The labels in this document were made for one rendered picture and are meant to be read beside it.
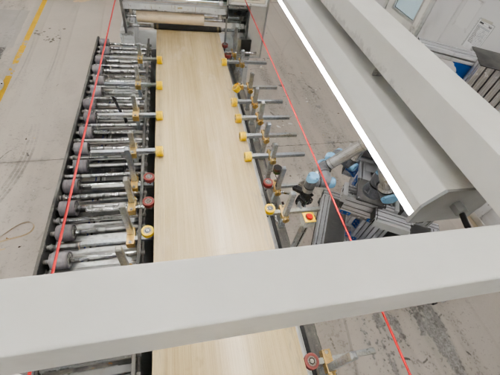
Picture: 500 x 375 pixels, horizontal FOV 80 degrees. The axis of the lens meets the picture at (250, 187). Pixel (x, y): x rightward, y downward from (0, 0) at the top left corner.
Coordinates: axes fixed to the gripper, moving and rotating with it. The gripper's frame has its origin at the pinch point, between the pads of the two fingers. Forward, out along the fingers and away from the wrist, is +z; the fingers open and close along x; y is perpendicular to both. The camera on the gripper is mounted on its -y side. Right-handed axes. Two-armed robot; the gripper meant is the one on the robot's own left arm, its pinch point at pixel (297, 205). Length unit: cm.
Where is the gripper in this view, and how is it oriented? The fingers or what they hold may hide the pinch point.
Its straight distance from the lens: 222.6
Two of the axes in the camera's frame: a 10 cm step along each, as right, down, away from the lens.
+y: 5.2, 7.0, -4.9
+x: 8.4, -3.4, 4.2
